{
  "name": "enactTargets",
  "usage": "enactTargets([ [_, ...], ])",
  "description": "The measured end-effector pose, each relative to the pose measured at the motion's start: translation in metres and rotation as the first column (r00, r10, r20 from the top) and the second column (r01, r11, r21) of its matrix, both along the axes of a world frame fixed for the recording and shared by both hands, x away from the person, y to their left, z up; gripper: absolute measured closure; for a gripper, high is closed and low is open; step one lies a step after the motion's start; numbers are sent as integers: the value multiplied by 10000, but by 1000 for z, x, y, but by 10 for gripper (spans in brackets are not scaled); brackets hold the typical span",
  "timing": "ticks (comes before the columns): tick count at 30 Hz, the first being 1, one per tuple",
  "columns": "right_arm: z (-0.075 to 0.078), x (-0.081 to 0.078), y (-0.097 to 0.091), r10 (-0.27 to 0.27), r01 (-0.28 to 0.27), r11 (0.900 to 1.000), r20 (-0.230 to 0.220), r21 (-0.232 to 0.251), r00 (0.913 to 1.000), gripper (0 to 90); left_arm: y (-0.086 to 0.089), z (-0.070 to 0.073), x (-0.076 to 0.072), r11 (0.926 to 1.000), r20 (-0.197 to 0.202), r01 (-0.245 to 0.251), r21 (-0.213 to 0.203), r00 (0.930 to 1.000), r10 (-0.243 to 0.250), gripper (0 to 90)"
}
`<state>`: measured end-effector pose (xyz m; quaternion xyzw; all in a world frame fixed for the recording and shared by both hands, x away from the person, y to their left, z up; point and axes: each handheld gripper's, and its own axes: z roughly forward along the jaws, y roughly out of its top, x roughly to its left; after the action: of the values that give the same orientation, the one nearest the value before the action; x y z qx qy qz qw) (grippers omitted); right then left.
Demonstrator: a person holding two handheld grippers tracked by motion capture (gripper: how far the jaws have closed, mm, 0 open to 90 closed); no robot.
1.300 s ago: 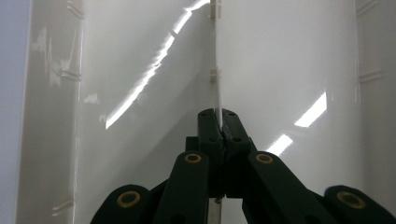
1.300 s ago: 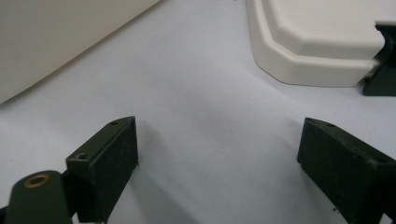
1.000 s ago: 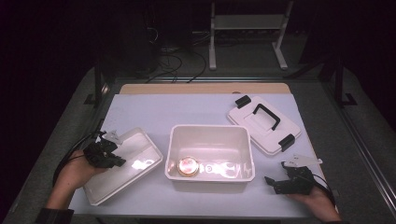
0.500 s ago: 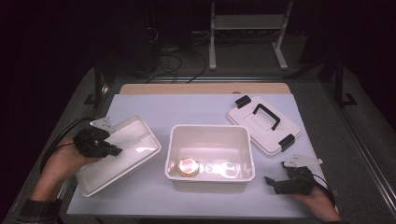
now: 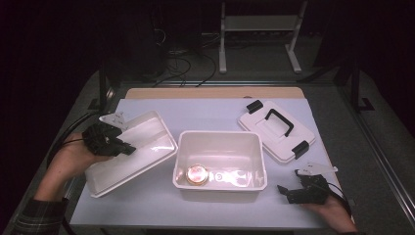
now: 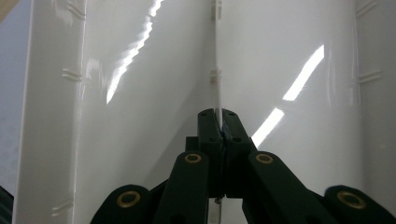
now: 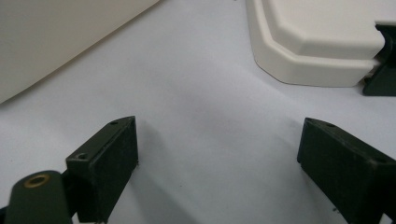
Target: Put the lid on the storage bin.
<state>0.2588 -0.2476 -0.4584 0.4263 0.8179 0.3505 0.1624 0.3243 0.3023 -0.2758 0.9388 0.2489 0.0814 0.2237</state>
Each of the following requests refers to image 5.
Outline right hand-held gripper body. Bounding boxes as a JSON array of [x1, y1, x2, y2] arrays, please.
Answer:
[[286, 163, 340, 207]]

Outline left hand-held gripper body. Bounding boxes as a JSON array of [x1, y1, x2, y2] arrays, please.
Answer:
[[81, 111, 129, 158]]

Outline white plastic tray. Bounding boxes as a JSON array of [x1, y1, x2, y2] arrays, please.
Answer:
[[84, 110, 179, 200]]

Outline white plastic storage box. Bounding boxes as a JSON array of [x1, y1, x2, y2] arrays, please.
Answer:
[[171, 129, 269, 204]]

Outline person's right hand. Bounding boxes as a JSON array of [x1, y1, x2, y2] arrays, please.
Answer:
[[300, 195, 352, 227]]

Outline person's left hand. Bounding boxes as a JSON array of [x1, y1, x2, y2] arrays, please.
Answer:
[[51, 131, 113, 179]]

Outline white table mat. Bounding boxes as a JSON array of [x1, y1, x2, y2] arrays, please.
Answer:
[[69, 97, 356, 229]]

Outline plaid sleeve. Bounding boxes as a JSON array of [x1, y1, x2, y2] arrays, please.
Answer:
[[9, 196, 70, 235]]

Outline grey metal stand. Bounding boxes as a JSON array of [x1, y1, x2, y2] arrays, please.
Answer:
[[217, 0, 310, 75]]

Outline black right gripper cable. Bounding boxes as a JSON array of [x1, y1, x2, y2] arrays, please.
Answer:
[[326, 181, 354, 217]]

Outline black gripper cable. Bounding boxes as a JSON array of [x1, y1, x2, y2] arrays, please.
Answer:
[[46, 112, 101, 165], [326, 181, 354, 217]]

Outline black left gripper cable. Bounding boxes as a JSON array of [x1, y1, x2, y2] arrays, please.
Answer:
[[46, 112, 101, 165]]

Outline white lid with black handle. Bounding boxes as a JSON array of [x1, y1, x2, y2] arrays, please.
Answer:
[[237, 99, 317, 165]]

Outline black metal post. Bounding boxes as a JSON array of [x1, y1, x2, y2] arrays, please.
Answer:
[[349, 63, 376, 115], [87, 61, 115, 113]]

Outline black floor cables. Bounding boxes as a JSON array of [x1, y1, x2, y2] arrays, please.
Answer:
[[151, 28, 218, 89]]

